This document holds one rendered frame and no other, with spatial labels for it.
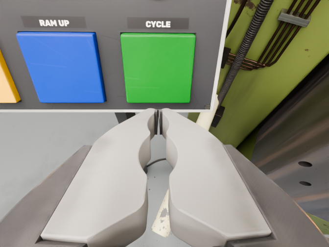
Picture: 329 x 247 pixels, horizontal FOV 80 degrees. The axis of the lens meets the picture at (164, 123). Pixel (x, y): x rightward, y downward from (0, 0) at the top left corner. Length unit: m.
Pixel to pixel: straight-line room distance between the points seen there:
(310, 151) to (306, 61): 0.20
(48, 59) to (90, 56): 0.04
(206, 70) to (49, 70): 0.17
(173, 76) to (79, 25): 0.11
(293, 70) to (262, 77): 0.07
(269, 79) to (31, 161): 1.31
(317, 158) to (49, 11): 0.49
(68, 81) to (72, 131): 1.18
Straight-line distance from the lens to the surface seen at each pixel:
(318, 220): 0.90
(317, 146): 0.47
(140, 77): 0.22
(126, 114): 0.52
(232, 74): 0.58
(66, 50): 0.23
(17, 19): 0.25
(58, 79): 0.25
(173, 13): 0.22
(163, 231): 0.53
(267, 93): 0.65
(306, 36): 0.53
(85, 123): 1.41
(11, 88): 0.28
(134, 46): 0.21
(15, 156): 1.51
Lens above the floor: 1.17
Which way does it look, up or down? 63 degrees down
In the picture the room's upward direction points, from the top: 3 degrees clockwise
